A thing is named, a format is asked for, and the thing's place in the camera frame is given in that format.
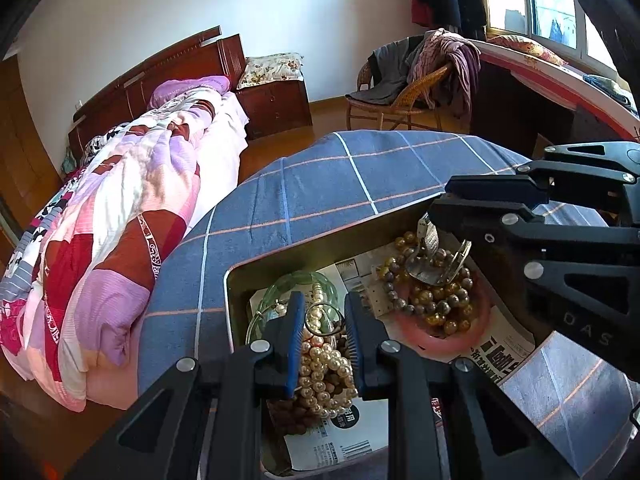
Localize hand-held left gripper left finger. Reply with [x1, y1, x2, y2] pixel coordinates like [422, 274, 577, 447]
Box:
[67, 291, 306, 480]

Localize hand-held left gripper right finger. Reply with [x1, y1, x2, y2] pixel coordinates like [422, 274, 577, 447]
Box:
[345, 291, 581, 480]

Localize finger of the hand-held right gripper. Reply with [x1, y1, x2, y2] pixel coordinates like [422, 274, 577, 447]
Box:
[430, 200, 640, 381]
[445, 142, 640, 213]

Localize pearl necklace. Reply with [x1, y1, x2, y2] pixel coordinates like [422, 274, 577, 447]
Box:
[295, 285, 360, 420]

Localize green jade bangle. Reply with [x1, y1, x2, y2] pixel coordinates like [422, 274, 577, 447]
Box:
[245, 270, 341, 346]

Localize gold bead bracelet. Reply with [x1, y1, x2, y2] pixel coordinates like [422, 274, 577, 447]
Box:
[377, 232, 474, 337]

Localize pink tin box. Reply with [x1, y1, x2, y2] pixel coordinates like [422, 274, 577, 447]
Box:
[222, 194, 538, 480]

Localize silver wristwatch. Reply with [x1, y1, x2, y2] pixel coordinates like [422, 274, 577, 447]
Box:
[407, 212, 472, 287]

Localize blue folded clothes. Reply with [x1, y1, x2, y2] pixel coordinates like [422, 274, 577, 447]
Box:
[582, 74, 640, 113]

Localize white earring card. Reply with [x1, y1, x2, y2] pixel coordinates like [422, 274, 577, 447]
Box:
[366, 280, 397, 319]

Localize pink bangle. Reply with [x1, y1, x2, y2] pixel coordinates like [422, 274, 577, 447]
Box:
[390, 270, 493, 357]

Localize dark desk with pink top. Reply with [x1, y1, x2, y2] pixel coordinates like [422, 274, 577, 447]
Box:
[470, 40, 640, 161]

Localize window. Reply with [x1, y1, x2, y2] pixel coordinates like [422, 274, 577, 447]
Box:
[482, 0, 621, 72]

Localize red patterned cushion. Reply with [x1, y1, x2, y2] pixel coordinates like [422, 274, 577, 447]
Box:
[487, 35, 568, 67]

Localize wicker chair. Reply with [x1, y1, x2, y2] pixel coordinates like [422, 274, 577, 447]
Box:
[346, 52, 451, 132]

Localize blue checked tablecloth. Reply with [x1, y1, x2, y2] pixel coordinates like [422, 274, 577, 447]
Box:
[137, 130, 640, 480]

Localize grey clothes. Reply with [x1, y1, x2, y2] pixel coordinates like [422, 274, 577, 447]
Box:
[345, 37, 426, 106]

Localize white bed sheet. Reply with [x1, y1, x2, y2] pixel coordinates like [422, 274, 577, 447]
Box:
[197, 92, 249, 221]

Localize pink patchwork quilt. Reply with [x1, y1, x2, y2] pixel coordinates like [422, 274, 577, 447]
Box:
[0, 85, 249, 413]

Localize wooden nightstand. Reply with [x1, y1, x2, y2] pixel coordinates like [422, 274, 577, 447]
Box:
[235, 79, 313, 141]

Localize floral cushion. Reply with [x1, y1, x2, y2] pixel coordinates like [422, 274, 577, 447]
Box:
[236, 53, 304, 92]

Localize purple pillow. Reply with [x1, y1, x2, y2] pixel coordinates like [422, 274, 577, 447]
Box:
[147, 76, 232, 111]

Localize wooden headboard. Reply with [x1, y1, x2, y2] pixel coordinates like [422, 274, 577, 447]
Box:
[67, 26, 247, 161]

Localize wooden wardrobe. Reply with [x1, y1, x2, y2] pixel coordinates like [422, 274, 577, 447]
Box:
[0, 55, 63, 261]

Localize thin silver ring bangle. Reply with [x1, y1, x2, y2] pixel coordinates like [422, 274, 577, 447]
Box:
[305, 302, 347, 337]

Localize wooden bead bracelet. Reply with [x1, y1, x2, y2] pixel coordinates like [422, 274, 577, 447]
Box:
[271, 397, 323, 430]

